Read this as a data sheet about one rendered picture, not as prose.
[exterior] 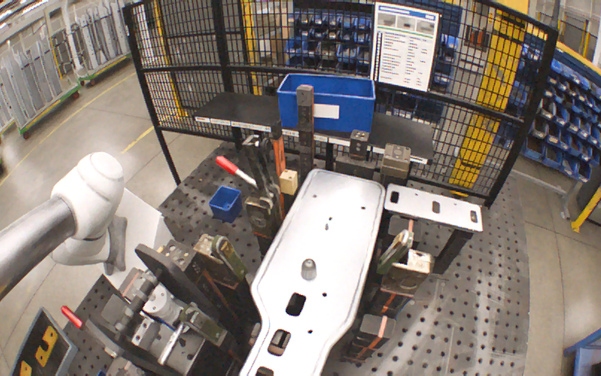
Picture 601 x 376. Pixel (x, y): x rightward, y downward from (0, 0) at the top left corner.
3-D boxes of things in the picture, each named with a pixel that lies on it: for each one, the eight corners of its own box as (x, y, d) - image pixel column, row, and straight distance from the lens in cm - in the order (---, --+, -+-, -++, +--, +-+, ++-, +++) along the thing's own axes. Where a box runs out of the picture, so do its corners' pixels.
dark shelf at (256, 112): (431, 167, 89) (434, 160, 88) (192, 121, 115) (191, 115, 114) (429, 131, 108) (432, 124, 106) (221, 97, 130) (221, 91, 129)
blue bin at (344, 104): (370, 134, 91) (376, 99, 85) (279, 126, 93) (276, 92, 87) (370, 110, 105) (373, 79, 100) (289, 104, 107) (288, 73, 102)
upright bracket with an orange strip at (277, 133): (289, 250, 98) (276, 125, 62) (285, 248, 98) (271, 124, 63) (292, 243, 99) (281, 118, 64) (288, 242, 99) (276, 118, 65)
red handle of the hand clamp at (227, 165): (270, 201, 62) (213, 161, 63) (266, 206, 64) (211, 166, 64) (277, 189, 65) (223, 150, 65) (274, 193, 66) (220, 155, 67)
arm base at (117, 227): (101, 265, 112) (90, 266, 109) (104, 207, 106) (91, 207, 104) (126, 283, 97) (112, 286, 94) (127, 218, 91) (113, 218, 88)
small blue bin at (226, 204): (233, 226, 107) (227, 210, 101) (212, 218, 112) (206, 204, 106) (245, 206, 113) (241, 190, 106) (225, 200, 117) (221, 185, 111)
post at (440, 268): (449, 280, 102) (488, 231, 81) (421, 274, 99) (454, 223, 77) (450, 265, 106) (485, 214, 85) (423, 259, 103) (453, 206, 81)
